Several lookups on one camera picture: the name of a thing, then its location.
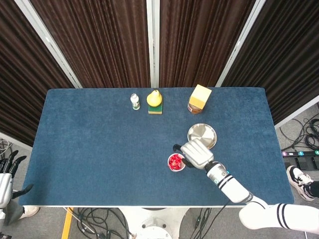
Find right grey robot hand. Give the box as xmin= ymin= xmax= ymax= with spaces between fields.
xmin=172 ymin=139 xmax=214 ymax=169

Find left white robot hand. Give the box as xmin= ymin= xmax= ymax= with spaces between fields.
xmin=0 ymin=150 xmax=34 ymax=209

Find round steel plate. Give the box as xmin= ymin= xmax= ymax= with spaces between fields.
xmin=187 ymin=122 xmax=218 ymax=150

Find white paper cup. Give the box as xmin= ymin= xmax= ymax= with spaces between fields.
xmin=167 ymin=152 xmax=187 ymax=173

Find plain white sneaker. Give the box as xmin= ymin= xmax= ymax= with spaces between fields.
xmin=19 ymin=206 xmax=40 ymax=220

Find glass honey jar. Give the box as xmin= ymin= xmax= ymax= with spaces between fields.
xmin=187 ymin=97 xmax=204 ymax=116

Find yellow foam block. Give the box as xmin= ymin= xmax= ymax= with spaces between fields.
xmin=188 ymin=84 xmax=213 ymax=110

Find green yellow scouring sponge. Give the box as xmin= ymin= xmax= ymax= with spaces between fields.
xmin=148 ymin=96 xmax=164 ymax=115

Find yellow pear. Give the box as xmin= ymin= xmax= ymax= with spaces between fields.
xmin=146 ymin=89 xmax=163 ymax=108

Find yellow floor tape strip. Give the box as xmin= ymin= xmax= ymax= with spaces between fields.
xmin=61 ymin=208 xmax=74 ymax=239

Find small white drink bottle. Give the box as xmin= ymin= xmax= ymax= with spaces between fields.
xmin=130 ymin=93 xmax=141 ymax=111

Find white table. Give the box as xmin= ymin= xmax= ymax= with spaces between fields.
xmin=24 ymin=204 xmax=246 ymax=209

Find blue table mat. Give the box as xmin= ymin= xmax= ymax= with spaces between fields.
xmin=18 ymin=87 xmax=294 ymax=207

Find white black sneaker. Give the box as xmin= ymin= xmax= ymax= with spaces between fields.
xmin=286 ymin=165 xmax=317 ymax=202

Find brown pleated partition panel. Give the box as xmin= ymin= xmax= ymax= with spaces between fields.
xmin=0 ymin=0 xmax=75 ymax=147
xmin=159 ymin=0 xmax=257 ymax=88
xmin=29 ymin=0 xmax=152 ymax=89
xmin=221 ymin=0 xmax=319 ymax=125

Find black foot pedal board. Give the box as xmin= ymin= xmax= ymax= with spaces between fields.
xmin=281 ymin=149 xmax=319 ymax=175

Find black trouser leg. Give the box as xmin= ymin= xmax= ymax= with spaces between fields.
xmin=303 ymin=180 xmax=319 ymax=200

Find grey floor cables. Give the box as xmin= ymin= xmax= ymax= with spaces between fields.
xmin=0 ymin=138 xmax=12 ymax=152

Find white partition base rail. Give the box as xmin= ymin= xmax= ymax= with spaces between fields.
xmin=274 ymin=101 xmax=319 ymax=129
xmin=0 ymin=131 xmax=33 ymax=151

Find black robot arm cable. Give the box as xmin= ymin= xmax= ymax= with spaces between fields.
xmin=211 ymin=201 xmax=231 ymax=221

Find black cable with inline box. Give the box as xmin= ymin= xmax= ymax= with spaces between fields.
xmin=191 ymin=208 xmax=212 ymax=239

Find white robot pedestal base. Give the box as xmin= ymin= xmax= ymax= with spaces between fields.
xmin=117 ymin=207 xmax=191 ymax=239

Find black floor cable tangle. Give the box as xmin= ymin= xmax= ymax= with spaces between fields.
xmin=74 ymin=208 xmax=135 ymax=239

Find black coiled floor cables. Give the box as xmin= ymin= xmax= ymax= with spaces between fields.
xmin=279 ymin=117 xmax=319 ymax=151

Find white partition post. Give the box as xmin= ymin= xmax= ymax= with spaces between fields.
xmin=146 ymin=0 xmax=160 ymax=88
xmin=13 ymin=0 xmax=83 ymax=89
xmin=215 ymin=0 xmax=265 ymax=88

